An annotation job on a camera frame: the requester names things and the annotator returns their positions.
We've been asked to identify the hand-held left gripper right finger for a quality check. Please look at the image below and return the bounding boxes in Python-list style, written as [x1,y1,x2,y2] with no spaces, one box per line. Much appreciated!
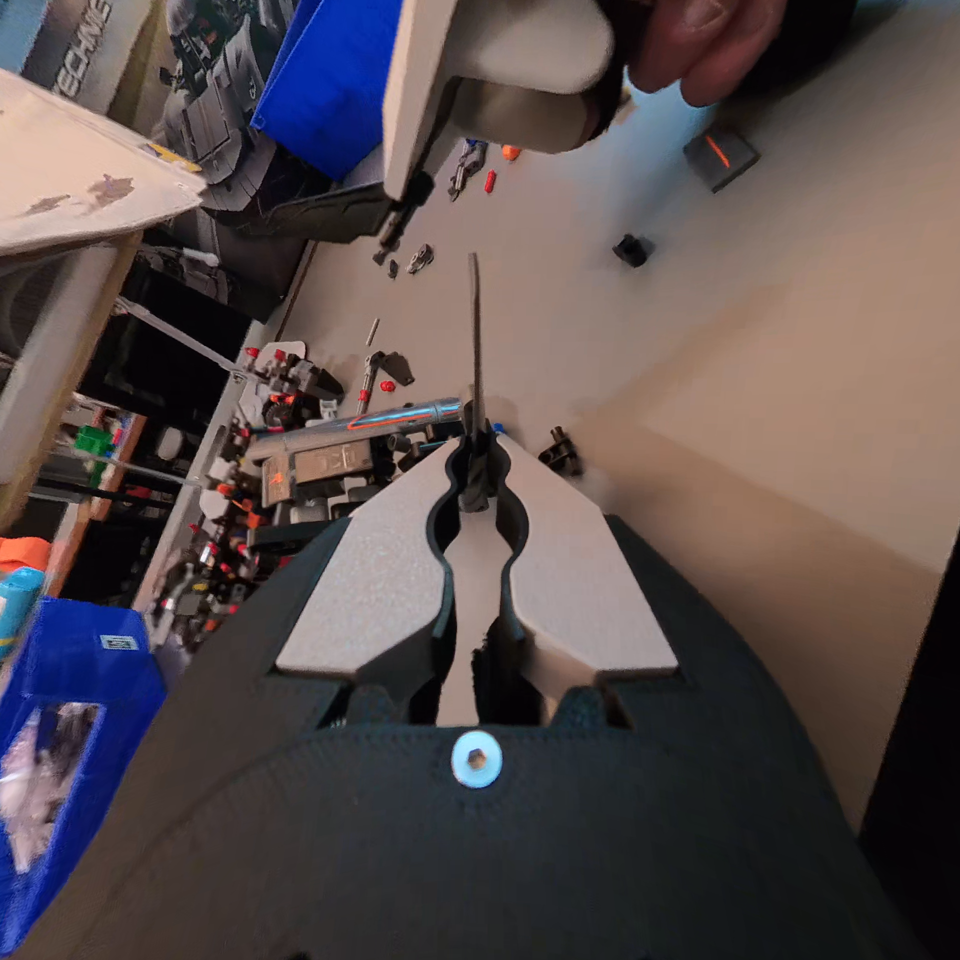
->
[471,435,680,725]

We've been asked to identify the printed lego set box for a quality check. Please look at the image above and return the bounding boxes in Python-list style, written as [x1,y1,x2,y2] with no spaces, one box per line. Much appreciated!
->
[18,0,391,316]

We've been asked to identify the grey tile with orange stripe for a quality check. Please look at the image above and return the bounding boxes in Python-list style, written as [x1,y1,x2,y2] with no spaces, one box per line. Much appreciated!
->
[684,123,760,194]

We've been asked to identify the black lego axle pin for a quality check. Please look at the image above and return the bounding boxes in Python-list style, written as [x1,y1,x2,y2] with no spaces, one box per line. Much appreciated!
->
[375,201,421,250]

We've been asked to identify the person's right hand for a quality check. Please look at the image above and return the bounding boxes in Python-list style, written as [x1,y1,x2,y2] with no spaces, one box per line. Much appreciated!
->
[628,0,790,108]

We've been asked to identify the clear plastic bags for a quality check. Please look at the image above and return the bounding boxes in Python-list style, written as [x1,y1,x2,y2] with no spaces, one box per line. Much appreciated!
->
[0,701,99,875]

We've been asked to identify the black lego wing panel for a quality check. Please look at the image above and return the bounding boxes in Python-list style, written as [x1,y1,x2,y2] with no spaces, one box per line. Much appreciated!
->
[459,252,500,515]

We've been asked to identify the black T-shaped pin connector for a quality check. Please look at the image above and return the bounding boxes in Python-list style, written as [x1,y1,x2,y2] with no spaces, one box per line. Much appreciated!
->
[537,426,585,475]

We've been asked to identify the beige support beam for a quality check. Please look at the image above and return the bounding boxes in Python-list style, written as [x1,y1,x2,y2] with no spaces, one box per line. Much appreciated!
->
[0,232,144,526]

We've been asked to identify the white paper stack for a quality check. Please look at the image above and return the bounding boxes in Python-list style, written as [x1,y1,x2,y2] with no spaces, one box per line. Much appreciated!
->
[0,69,205,256]

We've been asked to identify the large lego car model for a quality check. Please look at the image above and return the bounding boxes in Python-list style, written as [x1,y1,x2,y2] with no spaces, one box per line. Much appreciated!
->
[135,341,346,657]

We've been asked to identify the white stand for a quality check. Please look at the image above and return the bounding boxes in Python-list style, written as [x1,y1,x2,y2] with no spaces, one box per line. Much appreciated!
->
[112,296,249,384]

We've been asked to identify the blue plastic bin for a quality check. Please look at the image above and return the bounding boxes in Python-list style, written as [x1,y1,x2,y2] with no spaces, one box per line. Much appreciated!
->
[251,0,406,181]

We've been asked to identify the grey orange-striped lego panel assembly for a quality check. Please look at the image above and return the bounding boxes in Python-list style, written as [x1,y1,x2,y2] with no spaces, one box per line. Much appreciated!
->
[243,397,511,556]

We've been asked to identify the grey axle black panel assembly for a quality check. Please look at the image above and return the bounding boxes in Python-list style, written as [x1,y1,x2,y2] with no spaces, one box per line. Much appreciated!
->
[356,350,416,414]

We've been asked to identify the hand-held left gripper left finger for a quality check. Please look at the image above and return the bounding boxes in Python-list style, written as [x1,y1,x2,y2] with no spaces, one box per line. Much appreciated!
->
[275,438,470,725]

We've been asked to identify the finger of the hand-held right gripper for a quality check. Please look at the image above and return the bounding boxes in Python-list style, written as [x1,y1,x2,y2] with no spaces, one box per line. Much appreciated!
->
[381,0,465,205]

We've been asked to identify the blue bin with square tag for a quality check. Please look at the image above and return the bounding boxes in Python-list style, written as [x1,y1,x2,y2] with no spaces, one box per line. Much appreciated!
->
[0,596,168,954]

